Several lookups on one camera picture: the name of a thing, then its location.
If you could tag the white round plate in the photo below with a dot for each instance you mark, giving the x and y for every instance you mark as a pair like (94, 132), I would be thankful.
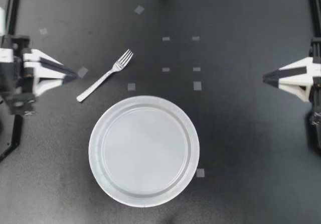
(144, 147)

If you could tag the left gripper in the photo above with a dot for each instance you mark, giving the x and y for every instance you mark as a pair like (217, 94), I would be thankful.
(18, 83)

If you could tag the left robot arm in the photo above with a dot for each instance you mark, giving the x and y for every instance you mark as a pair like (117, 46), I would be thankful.
(5, 81)

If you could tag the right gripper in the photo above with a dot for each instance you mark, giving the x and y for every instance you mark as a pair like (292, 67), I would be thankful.
(317, 88)

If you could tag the silver metal fork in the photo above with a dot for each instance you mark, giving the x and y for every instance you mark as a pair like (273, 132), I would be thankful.
(107, 74)

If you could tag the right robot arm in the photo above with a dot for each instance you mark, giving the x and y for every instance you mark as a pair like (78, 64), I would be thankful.
(314, 131)

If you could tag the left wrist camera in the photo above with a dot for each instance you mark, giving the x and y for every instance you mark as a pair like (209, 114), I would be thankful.
(5, 55)

